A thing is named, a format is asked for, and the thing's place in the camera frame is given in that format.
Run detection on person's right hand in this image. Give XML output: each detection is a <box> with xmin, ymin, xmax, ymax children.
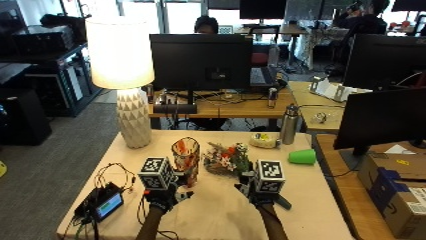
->
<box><xmin>233</xmin><ymin>170</ymin><xmax>292</xmax><ymax>212</ymax></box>

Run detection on person's left hand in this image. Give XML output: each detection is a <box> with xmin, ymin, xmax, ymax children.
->
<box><xmin>142</xmin><ymin>169</ymin><xmax>195</xmax><ymax>213</ymax></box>

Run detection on bunch of artificial flowers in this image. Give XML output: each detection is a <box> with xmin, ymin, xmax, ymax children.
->
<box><xmin>202</xmin><ymin>141</ymin><xmax>254</xmax><ymax>178</ymax></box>

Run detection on orange patterned glass vase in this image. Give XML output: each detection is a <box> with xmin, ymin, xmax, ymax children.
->
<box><xmin>170</xmin><ymin>136</ymin><xmax>201</xmax><ymax>188</ymax></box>

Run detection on white marker cube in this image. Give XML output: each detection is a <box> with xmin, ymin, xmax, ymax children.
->
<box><xmin>253</xmin><ymin>159</ymin><xmax>287</xmax><ymax>195</ymax></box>
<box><xmin>137</xmin><ymin>156</ymin><xmax>179</xmax><ymax>191</ymax></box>

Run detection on cream tablecloth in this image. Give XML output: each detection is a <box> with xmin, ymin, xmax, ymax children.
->
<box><xmin>55</xmin><ymin>129</ymin><xmax>355</xmax><ymax>240</ymax></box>

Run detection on white and yellow tape roll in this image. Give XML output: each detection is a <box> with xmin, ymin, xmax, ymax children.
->
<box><xmin>247</xmin><ymin>132</ymin><xmax>282</xmax><ymax>149</ymax></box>

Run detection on green plastic cup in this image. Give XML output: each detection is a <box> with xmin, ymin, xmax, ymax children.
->
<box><xmin>286</xmin><ymin>148</ymin><xmax>318</xmax><ymax>165</ymax></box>

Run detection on black device with screen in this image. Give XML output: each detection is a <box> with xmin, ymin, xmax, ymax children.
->
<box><xmin>73</xmin><ymin>182</ymin><xmax>125</xmax><ymax>224</ymax></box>

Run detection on steel water bottle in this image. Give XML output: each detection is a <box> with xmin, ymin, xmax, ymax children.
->
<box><xmin>279</xmin><ymin>103</ymin><xmax>302</xmax><ymax>146</ymax></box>

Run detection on wooden desk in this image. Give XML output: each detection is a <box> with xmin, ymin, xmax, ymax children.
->
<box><xmin>147</xmin><ymin>87</ymin><xmax>298</xmax><ymax>132</ymax></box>

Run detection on clear glass object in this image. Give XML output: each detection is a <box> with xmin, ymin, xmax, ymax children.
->
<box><xmin>311</xmin><ymin>111</ymin><xmax>330</xmax><ymax>125</ymax></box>

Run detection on open laptop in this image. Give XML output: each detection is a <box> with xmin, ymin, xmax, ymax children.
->
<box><xmin>249</xmin><ymin>65</ymin><xmax>282</xmax><ymax>89</ymax></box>

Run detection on cardboard box with blue tape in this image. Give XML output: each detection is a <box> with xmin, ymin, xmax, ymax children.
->
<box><xmin>355</xmin><ymin>152</ymin><xmax>426</xmax><ymax>240</ymax></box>

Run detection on white paper holder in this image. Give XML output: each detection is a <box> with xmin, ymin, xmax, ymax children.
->
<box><xmin>308</xmin><ymin>75</ymin><xmax>372</xmax><ymax>103</ymax></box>

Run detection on white paper sheet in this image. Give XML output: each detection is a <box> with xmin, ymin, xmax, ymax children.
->
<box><xmin>382</xmin><ymin>143</ymin><xmax>418</xmax><ymax>155</ymax></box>

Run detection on black monitor with grey foot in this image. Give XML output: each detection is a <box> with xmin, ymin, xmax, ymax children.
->
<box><xmin>332</xmin><ymin>87</ymin><xmax>426</xmax><ymax>172</ymax></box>

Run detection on black monitor on stand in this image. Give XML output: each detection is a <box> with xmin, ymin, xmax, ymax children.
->
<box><xmin>149</xmin><ymin>33</ymin><xmax>254</xmax><ymax>115</ymax></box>

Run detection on red office chair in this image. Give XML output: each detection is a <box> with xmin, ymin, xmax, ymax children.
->
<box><xmin>247</xmin><ymin>25</ymin><xmax>282</xmax><ymax>68</ymax></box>

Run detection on black floor cabinet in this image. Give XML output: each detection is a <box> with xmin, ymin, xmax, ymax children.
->
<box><xmin>0</xmin><ymin>87</ymin><xmax>53</xmax><ymax>146</ymax></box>

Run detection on white table lamp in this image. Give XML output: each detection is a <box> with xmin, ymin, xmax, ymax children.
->
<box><xmin>83</xmin><ymin>15</ymin><xmax>155</xmax><ymax>150</ymax></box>

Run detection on black shelf unit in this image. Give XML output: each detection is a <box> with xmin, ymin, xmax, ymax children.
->
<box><xmin>0</xmin><ymin>43</ymin><xmax>103</xmax><ymax>118</ymax></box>

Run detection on large black monitor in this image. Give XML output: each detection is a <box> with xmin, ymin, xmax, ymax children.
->
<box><xmin>340</xmin><ymin>33</ymin><xmax>426</xmax><ymax>91</ymax></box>

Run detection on black background monitor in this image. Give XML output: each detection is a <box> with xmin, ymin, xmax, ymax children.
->
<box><xmin>238</xmin><ymin>0</ymin><xmax>288</xmax><ymax>21</ymax></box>

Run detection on black case on shelf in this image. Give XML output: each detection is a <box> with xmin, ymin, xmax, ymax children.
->
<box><xmin>10</xmin><ymin>24</ymin><xmax>75</xmax><ymax>56</ymax></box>

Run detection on thin black cable loop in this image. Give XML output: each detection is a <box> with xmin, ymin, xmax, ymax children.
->
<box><xmin>93</xmin><ymin>162</ymin><xmax>137</xmax><ymax>194</ymax></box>

